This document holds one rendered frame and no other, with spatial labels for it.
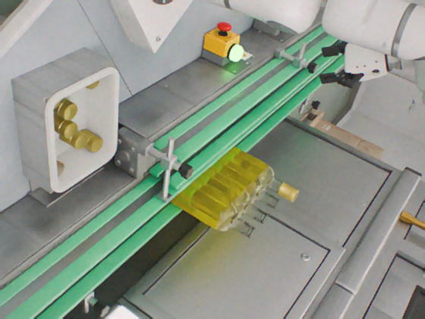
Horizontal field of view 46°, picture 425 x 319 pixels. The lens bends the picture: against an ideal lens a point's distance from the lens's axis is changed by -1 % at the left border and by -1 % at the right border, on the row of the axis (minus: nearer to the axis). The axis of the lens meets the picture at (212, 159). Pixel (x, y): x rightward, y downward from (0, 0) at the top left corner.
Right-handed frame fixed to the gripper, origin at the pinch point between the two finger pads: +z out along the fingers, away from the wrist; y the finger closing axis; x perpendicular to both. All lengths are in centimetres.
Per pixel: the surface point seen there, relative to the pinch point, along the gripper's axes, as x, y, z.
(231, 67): 5.0, -0.6, 24.0
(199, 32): 15.5, 3.1, 29.4
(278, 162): -32.0, -7.4, 21.2
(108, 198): 19, -48, 39
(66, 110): 41, -42, 35
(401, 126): -522, 364, 24
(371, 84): -470, 404, 58
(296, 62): -7.0, 9.4, 10.2
